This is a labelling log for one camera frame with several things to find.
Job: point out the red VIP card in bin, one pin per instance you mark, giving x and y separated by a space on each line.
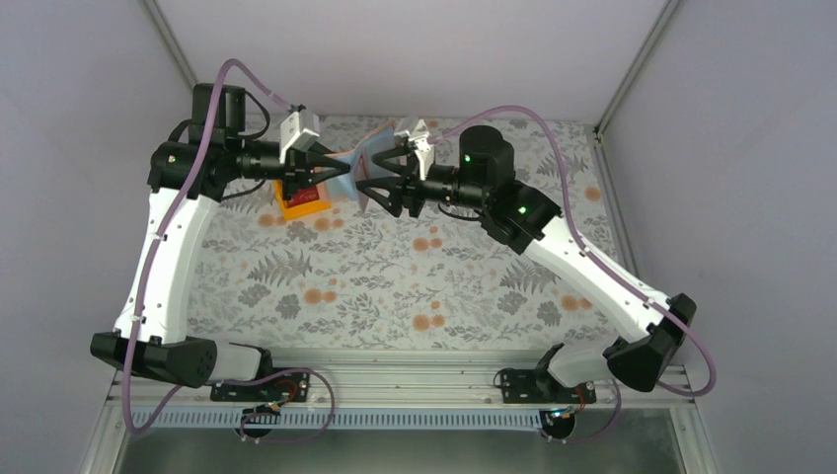
304 196

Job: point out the aluminium rail frame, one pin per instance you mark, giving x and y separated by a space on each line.
345 390

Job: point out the yellow plastic bin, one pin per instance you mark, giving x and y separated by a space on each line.
292 213

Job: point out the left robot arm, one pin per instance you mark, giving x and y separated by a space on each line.
189 174

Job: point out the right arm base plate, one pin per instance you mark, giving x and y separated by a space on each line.
546 387

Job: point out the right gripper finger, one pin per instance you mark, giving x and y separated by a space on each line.
394 160
387 195

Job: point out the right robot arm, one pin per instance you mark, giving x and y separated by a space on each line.
648 322

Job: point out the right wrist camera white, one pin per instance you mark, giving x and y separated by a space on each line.
415 131

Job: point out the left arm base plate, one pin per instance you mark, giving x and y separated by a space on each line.
258 386

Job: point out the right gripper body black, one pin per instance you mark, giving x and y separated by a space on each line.
414 190

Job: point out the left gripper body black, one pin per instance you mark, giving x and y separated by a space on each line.
294 170

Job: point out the tan leather card holder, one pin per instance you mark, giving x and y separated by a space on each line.
362 168

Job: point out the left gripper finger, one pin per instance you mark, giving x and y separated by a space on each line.
323 162
324 175

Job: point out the floral table cloth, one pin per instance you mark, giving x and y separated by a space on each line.
359 278

